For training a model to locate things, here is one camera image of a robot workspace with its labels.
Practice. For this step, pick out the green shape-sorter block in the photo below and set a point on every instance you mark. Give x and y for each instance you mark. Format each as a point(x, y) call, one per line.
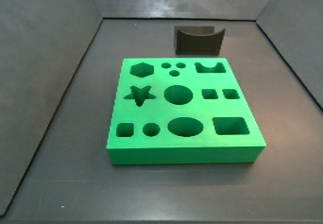
point(180, 114)

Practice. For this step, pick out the black curved holder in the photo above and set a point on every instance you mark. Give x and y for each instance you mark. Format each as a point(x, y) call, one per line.
point(197, 40)

